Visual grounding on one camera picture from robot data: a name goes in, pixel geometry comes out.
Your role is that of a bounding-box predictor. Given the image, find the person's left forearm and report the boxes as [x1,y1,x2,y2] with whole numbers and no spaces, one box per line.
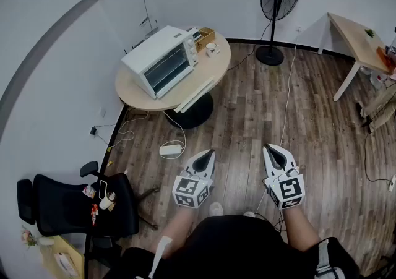
[150,205,199,260]

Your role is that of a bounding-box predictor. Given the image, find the orange box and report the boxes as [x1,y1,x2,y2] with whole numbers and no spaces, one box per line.
[376,46,396,72]

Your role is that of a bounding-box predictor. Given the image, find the wooden desk with white legs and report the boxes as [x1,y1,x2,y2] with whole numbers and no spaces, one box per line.
[317,12,396,102]

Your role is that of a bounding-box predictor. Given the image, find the person's left shoe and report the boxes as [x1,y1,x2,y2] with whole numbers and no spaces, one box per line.
[209,202,224,217]

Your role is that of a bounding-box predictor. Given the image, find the white mug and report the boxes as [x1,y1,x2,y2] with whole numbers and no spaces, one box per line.
[205,42,222,58]

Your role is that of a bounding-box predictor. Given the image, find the black office chair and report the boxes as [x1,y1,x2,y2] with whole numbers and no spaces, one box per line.
[17,161,160,238]

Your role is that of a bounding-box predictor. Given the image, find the round wooden table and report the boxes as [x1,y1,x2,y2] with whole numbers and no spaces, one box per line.
[114,26,232,130]

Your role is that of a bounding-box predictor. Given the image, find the person's black clothing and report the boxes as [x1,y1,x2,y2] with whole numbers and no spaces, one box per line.
[105,215,361,279]

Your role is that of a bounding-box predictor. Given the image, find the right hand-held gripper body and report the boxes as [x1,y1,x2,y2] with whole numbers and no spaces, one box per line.
[264,165,306,210]

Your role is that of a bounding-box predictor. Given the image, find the white oven door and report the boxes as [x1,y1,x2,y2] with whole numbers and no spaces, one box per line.
[154,66,215,114]

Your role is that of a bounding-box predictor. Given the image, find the paper cup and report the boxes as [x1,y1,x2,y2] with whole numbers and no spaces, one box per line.
[98,192,116,211]

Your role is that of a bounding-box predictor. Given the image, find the small wooden cabinet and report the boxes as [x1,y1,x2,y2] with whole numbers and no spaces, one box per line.
[38,234,85,279]

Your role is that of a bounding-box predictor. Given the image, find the white phone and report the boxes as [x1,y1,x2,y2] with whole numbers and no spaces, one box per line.
[98,179,109,200]

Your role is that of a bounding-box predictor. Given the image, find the thin white adapter cable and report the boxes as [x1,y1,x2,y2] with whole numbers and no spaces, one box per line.
[116,109,187,152]

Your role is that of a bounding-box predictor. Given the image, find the long white floor cable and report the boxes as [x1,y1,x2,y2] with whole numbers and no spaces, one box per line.
[279,30,300,148]

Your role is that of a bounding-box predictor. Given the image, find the white toaster oven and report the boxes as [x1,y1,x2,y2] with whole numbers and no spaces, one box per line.
[121,25,199,100]

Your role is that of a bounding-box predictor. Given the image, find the pink flowers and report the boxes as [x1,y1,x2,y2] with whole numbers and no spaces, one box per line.
[20,225,40,248]

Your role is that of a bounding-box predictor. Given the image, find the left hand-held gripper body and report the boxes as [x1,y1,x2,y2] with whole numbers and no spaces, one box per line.
[172,168,215,210]

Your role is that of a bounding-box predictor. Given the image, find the person's right forearm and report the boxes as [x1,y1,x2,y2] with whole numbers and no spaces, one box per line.
[283,206,322,253]

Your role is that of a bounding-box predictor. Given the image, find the white power adapter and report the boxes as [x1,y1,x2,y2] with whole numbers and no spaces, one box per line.
[159,144,182,159]

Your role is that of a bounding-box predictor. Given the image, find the white wall box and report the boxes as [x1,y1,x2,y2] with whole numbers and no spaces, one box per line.
[139,15,159,30]

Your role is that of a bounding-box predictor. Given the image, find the wooden organizer box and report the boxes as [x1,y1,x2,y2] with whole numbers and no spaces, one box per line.
[194,27,216,53]

